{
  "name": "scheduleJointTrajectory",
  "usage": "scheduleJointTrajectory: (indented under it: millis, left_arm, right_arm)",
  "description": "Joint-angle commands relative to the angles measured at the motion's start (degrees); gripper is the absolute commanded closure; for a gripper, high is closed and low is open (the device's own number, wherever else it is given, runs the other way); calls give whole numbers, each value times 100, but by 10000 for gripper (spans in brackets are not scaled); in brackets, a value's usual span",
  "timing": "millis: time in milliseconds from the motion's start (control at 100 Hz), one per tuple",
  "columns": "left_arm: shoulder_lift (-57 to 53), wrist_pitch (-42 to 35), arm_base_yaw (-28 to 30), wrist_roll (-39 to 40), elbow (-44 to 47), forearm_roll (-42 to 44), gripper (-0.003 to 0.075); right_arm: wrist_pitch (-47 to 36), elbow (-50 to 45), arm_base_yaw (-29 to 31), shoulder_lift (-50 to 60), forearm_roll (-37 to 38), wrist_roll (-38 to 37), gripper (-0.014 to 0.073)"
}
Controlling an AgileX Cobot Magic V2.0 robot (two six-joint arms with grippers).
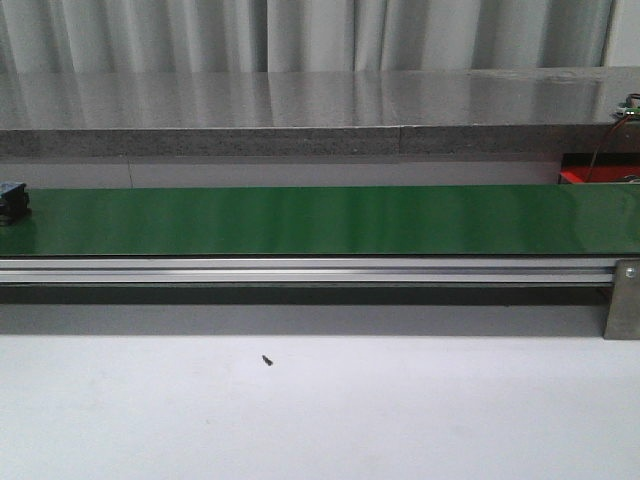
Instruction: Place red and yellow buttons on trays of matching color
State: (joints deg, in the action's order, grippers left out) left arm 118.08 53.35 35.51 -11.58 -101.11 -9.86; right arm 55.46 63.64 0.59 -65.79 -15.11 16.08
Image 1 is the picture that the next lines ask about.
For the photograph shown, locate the green conveyor belt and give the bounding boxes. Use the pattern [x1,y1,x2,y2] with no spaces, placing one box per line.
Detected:
[1,183,639,256]

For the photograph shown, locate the grey stone counter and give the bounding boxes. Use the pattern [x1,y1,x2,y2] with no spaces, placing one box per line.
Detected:
[1,67,639,157]

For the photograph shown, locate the red and black wires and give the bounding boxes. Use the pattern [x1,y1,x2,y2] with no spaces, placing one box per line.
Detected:
[584,93,640,185]

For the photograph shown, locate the green circuit board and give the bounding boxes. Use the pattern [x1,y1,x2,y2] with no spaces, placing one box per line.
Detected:
[613,98,640,120]

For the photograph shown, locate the yellow mushroom push button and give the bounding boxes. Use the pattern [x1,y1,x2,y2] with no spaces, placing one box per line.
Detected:
[0,181,31,226]

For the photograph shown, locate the aluminium conveyor rail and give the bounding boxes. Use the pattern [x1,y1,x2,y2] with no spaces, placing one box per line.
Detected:
[1,257,618,284]

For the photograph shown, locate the grey curtain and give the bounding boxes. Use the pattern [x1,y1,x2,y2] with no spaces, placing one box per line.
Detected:
[1,1,616,74]

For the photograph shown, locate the red bin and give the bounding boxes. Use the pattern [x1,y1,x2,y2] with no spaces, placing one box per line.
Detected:
[558,153,639,184]

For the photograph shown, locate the steel conveyor bracket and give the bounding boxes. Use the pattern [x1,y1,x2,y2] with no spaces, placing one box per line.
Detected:
[603,259,640,340]

